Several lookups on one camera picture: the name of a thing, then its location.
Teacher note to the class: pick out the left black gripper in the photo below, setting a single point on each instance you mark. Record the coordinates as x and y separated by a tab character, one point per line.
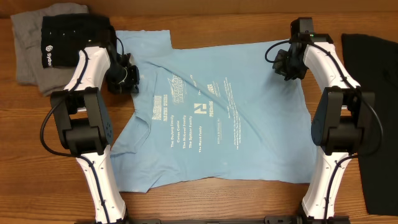
130	87

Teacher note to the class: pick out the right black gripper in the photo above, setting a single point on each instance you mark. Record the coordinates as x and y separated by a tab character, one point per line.
283	65

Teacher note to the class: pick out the light blue printed t-shirt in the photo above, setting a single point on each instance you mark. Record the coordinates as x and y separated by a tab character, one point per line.
211	112

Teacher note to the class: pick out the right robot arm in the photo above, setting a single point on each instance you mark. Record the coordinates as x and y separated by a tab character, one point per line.
341	122

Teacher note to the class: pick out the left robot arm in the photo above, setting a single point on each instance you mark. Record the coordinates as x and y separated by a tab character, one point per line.
85	128

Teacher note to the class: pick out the black folded garment with logo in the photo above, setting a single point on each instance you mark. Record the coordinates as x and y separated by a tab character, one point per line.
64	35

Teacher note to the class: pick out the black garment at right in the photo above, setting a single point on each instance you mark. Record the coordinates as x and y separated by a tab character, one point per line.
372	61

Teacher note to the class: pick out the grey folded garment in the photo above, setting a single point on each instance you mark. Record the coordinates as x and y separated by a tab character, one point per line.
26	27

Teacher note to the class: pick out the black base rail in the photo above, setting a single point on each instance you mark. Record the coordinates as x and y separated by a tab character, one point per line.
211	221

